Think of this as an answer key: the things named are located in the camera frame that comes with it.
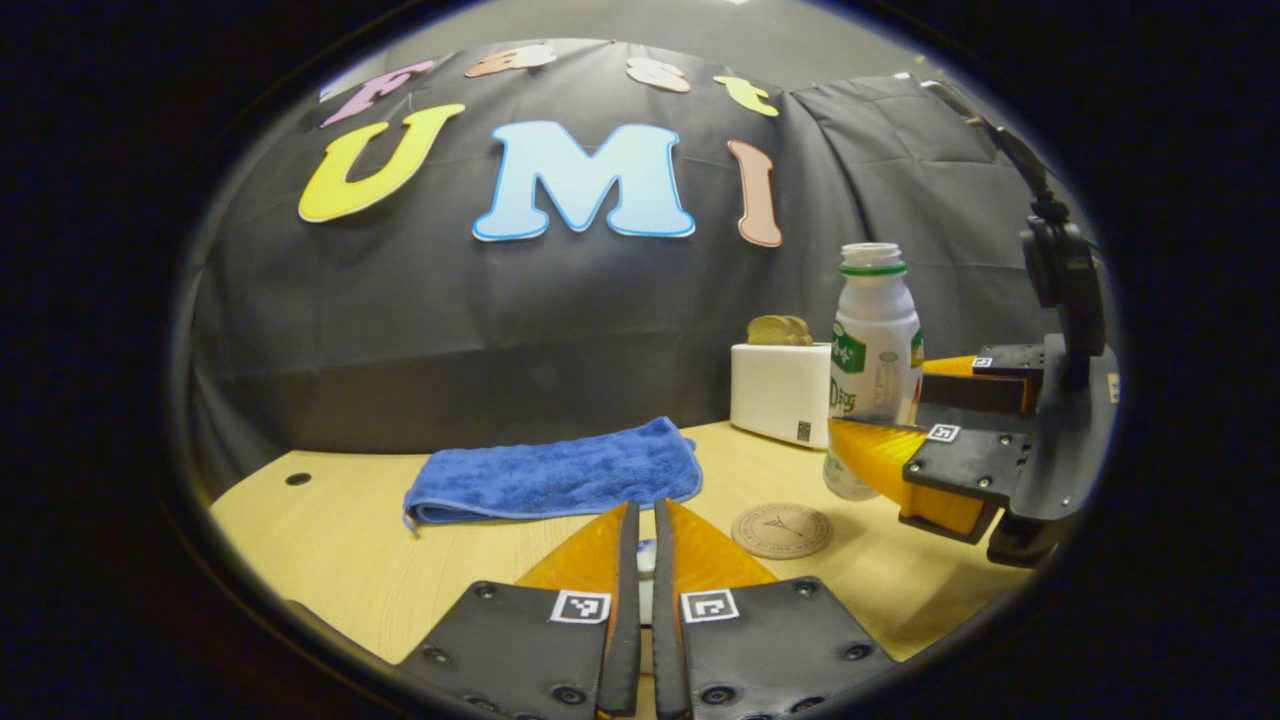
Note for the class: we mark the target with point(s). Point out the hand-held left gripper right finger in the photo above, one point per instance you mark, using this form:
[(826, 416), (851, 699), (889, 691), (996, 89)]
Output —
[(663, 620)]

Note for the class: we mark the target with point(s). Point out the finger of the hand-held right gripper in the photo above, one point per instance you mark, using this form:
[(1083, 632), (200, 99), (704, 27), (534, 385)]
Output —
[(985, 390), (970, 465)]

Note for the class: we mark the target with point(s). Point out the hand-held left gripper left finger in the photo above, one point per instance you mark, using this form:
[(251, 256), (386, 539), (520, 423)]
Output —
[(625, 620)]

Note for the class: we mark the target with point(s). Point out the white green-label water bottle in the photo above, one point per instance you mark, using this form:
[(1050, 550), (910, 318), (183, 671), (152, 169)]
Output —
[(872, 350)]

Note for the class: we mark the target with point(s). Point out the round brown coaster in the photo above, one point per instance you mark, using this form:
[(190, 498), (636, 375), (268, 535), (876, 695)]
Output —
[(782, 531)]

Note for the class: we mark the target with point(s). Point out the blue towel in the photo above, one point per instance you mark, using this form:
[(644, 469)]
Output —
[(560, 475)]

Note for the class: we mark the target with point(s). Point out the brown bread slice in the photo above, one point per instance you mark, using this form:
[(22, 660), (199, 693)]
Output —
[(768, 331), (802, 331)]

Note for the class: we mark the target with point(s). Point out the white toaster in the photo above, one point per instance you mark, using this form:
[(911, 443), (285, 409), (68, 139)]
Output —
[(778, 395)]

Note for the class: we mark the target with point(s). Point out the black backdrop cloth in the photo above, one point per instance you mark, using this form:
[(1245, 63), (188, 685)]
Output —
[(520, 320)]

